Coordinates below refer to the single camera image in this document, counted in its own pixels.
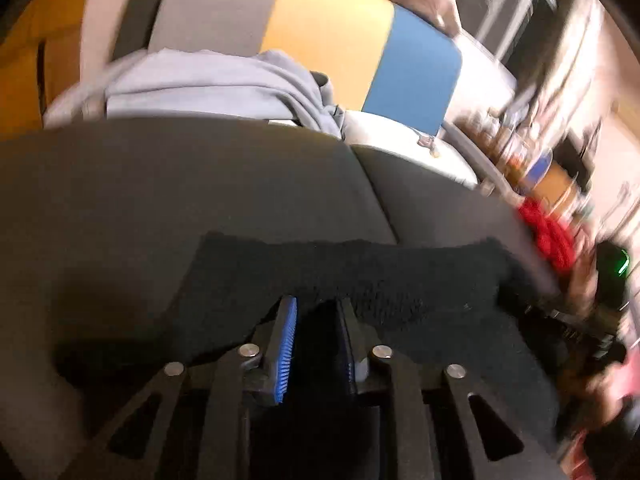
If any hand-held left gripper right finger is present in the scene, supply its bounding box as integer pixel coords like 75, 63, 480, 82
337, 300, 566, 480

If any light grey hoodie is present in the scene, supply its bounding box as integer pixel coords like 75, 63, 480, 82
45, 50, 346, 138

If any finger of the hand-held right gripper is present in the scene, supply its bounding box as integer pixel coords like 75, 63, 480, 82
500, 280, 616, 348

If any pink cloth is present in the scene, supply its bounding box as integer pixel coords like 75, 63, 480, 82
587, 350, 640, 428

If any dark window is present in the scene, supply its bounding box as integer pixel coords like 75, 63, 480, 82
457, 0, 558, 68

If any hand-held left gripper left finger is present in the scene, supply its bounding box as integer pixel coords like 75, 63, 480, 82
60, 296, 298, 480

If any red cloth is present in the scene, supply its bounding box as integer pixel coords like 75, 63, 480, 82
517, 200, 578, 273

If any black towel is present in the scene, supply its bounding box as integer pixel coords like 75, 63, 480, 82
170, 232, 568, 461

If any cluttered side table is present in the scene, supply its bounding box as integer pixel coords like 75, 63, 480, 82
450, 102, 601, 223

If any grey yellow blue sofa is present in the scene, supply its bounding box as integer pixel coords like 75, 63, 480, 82
0, 0, 566, 480

